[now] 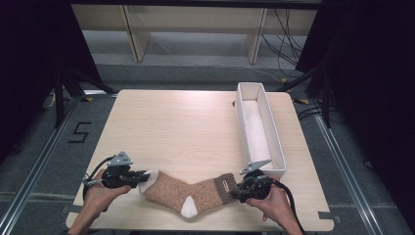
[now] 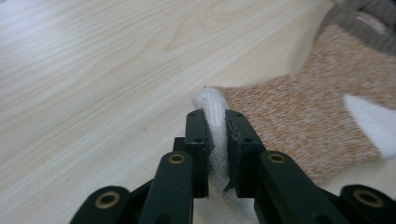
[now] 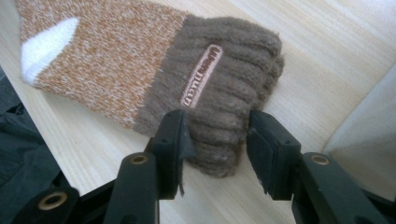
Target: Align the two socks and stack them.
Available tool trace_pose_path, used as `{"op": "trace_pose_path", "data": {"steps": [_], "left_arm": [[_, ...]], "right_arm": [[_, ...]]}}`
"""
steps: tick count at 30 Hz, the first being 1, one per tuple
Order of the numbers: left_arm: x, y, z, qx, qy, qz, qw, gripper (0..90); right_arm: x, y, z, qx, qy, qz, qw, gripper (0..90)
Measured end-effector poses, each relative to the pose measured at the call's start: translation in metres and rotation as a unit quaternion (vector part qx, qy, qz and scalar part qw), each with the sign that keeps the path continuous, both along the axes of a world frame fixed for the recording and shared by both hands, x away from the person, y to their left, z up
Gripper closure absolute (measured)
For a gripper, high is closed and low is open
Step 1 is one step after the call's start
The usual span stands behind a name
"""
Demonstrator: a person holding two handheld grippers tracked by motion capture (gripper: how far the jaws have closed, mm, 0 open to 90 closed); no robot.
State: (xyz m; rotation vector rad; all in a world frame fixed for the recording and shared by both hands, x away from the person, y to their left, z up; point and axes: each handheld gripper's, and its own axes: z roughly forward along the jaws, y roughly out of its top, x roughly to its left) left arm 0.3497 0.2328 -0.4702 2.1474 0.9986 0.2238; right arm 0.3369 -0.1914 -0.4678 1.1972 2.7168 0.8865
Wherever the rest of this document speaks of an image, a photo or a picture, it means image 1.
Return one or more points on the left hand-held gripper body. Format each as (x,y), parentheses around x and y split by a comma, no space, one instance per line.
(119,178)

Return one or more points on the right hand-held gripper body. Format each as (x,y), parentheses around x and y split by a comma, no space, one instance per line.
(256,187)

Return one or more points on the brown sock with label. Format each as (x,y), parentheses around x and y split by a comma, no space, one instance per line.
(176,192)

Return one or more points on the long white box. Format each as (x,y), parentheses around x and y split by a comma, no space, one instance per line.
(259,130)

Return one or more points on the person's right hand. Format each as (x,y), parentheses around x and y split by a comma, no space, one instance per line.
(275,202)

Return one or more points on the person's left hand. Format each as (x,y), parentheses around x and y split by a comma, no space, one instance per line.
(98,196)

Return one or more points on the grey tape piece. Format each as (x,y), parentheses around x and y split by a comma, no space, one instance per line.
(325,215)

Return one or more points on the yellow tape piece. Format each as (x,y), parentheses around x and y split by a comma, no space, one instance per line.
(86,99)
(304,101)

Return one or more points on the black metal stand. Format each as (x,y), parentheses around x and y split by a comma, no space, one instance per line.
(326,98)
(59,98)

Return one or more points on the black curtain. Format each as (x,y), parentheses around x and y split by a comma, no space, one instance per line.
(375,81)
(29,65)

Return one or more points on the beige desk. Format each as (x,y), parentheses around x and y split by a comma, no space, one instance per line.
(195,19)

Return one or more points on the metal floor rail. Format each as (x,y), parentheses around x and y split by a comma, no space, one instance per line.
(345,176)
(36,166)

